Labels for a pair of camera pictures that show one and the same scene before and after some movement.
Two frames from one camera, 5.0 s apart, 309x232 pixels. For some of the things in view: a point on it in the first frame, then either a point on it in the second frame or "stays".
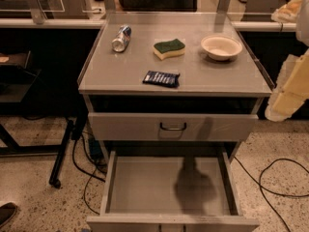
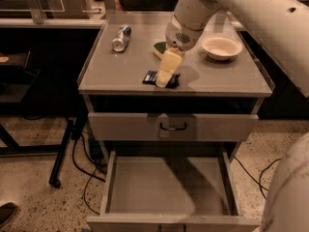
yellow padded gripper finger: [286, 100] → [182, 39]
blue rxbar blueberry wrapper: [161, 78] stays
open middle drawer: [170, 191] stays
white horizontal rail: [100, 22] stays
